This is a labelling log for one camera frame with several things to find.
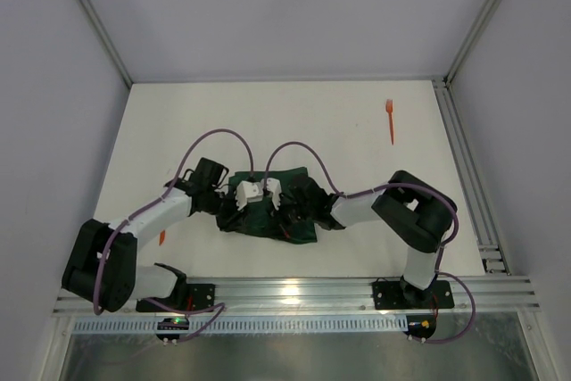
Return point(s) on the left black controller board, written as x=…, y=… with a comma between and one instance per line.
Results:
x=171, y=329

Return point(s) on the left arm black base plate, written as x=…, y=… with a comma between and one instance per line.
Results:
x=201, y=297

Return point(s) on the aluminium frame post right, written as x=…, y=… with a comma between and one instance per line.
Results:
x=480, y=23

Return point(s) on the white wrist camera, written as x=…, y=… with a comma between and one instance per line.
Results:
x=248, y=192
x=273, y=187

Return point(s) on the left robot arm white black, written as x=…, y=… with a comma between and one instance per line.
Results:
x=103, y=267

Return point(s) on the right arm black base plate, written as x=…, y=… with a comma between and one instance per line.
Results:
x=399, y=295

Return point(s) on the aluminium frame post left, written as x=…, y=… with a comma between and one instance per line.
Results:
x=96, y=24

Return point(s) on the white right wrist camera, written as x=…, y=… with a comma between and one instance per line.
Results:
x=273, y=187

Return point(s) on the aluminium frame rail right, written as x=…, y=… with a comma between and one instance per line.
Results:
x=480, y=213

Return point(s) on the aluminium frame post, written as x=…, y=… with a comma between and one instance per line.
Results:
x=480, y=23
x=96, y=24

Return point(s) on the orange plastic fork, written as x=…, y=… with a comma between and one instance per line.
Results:
x=389, y=111

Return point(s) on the black controller board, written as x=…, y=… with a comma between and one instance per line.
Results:
x=171, y=329
x=420, y=328

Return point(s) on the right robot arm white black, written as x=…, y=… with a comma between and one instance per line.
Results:
x=421, y=216

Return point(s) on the green cloth napkin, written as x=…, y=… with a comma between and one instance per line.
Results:
x=255, y=219

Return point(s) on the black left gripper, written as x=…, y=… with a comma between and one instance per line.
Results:
x=230, y=210

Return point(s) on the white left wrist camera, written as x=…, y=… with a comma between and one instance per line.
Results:
x=248, y=192

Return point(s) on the right black controller board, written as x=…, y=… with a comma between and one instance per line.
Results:
x=420, y=328

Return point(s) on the slotted grey cable duct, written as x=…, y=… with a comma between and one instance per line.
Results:
x=246, y=324

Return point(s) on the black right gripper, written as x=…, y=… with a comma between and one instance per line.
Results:
x=288, y=204

